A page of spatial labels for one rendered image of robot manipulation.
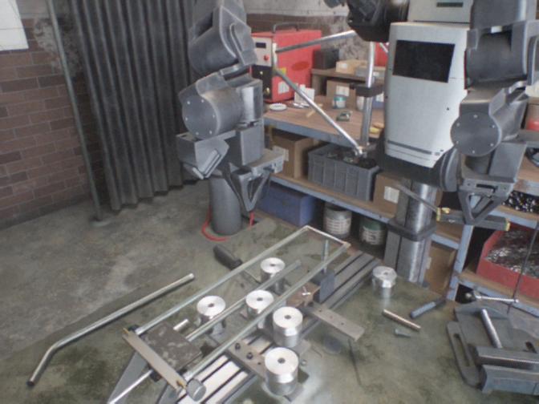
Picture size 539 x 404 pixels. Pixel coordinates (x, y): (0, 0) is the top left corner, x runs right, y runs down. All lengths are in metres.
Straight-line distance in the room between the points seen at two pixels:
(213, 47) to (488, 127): 0.35
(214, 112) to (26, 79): 2.76
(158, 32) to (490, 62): 2.72
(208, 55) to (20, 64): 2.68
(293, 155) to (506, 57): 1.90
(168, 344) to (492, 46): 0.57
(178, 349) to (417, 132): 0.74
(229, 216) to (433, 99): 1.91
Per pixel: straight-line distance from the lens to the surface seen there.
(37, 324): 2.42
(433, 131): 1.03
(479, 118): 0.55
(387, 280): 0.91
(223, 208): 2.68
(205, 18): 0.61
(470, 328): 0.90
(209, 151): 0.55
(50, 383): 0.84
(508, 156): 0.64
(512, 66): 0.60
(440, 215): 0.71
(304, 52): 2.88
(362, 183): 2.22
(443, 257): 2.19
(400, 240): 1.24
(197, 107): 0.52
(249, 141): 0.57
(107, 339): 0.87
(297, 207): 2.57
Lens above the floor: 1.46
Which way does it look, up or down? 27 degrees down
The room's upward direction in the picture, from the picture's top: straight up
